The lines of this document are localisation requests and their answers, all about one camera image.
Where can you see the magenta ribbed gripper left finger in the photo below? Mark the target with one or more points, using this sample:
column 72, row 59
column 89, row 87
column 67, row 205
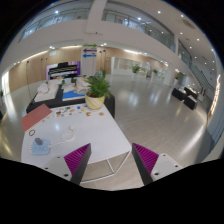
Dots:
column 77, row 161

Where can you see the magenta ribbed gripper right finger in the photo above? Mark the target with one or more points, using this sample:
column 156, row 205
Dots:
column 145, row 160

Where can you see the grey charger plug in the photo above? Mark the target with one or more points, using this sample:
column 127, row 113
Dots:
column 38, row 141

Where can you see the black bench seats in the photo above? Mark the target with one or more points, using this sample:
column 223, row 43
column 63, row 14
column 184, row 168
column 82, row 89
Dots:
column 187, row 96

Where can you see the black display platform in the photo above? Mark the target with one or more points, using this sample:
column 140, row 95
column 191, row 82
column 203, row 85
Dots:
column 57, row 102

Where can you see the distant potted plant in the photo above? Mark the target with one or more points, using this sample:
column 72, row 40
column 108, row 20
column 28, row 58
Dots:
column 135, row 69

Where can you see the white table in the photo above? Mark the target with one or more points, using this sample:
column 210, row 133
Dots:
column 74, row 130

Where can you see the black piano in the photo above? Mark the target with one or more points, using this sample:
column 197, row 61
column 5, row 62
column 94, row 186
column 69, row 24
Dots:
column 64, row 70

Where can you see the white direction sign pillar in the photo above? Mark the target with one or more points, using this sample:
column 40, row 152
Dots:
column 88, row 59

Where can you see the potted green plant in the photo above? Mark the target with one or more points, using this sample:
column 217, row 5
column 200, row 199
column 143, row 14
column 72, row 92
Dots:
column 98, row 90

